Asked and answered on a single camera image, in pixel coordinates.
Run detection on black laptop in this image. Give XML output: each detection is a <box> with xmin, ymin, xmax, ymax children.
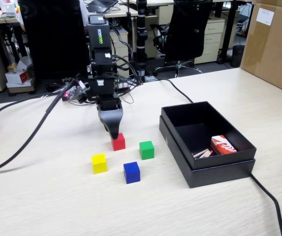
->
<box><xmin>86</xmin><ymin>0</ymin><xmax>119</xmax><ymax>13</ymax></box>

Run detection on blue wooden cube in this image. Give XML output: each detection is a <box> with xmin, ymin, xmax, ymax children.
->
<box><xmin>123</xmin><ymin>161</ymin><xmax>141</xmax><ymax>184</ymax></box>

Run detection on thin black wire bundle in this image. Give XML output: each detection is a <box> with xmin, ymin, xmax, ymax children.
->
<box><xmin>101</xmin><ymin>21</ymin><xmax>144</xmax><ymax>105</ymax></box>

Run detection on flat brown carton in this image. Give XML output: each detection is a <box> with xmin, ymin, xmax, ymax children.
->
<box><xmin>7</xmin><ymin>80</ymin><xmax>37</xmax><ymax>94</ymax></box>

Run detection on black high-back office chair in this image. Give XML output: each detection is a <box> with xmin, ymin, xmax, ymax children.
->
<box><xmin>18</xmin><ymin>0</ymin><xmax>90</xmax><ymax>79</ymax></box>

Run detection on black trash bin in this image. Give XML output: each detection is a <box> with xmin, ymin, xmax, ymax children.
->
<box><xmin>231</xmin><ymin>45</ymin><xmax>245</xmax><ymax>68</ymax></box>

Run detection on red wooden cube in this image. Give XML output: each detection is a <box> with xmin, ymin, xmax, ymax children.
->
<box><xmin>111</xmin><ymin>133</ymin><xmax>126</xmax><ymax>151</ymax></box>

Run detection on thick black looped cable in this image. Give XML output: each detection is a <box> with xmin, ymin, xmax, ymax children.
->
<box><xmin>0</xmin><ymin>80</ymin><xmax>83</xmax><ymax>172</ymax></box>

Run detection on thick black straight cable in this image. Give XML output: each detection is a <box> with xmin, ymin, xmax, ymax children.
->
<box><xmin>155</xmin><ymin>78</ymin><xmax>282</xmax><ymax>236</ymax></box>

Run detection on black cardboard box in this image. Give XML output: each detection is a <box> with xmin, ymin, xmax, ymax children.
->
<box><xmin>161</xmin><ymin>100</ymin><xmax>257</xmax><ymax>170</ymax></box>

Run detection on black open box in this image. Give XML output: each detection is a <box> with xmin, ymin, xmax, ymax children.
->
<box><xmin>159</xmin><ymin>116</ymin><xmax>256</xmax><ymax>189</ymax></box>

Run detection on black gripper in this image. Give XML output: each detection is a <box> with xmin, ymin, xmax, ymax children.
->
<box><xmin>96</xmin><ymin>97</ymin><xmax>124</xmax><ymax>141</ymax></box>

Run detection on red white matchbox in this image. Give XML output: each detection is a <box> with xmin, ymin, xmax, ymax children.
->
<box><xmin>210</xmin><ymin>135</ymin><xmax>237</xmax><ymax>155</ymax></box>

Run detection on black jointed pole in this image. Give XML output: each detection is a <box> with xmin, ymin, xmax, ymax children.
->
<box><xmin>135</xmin><ymin>0</ymin><xmax>148</xmax><ymax>83</ymax></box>

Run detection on white red small carton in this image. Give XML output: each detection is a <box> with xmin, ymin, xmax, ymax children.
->
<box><xmin>5</xmin><ymin>68</ymin><xmax>35</xmax><ymax>86</ymax></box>

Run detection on green wooden cube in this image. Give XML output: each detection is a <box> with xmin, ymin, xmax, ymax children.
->
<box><xmin>139</xmin><ymin>141</ymin><xmax>155</xmax><ymax>160</ymax></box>

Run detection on yellow wooden cube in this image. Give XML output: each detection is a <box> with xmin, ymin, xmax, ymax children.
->
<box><xmin>91</xmin><ymin>153</ymin><xmax>108</xmax><ymax>175</ymax></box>

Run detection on black mesh office chair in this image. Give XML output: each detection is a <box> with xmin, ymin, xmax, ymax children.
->
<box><xmin>150</xmin><ymin>0</ymin><xmax>213</xmax><ymax>78</ymax></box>

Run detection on large brown cardboard box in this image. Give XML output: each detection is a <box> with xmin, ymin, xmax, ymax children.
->
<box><xmin>239</xmin><ymin>0</ymin><xmax>282</xmax><ymax>98</ymax></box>

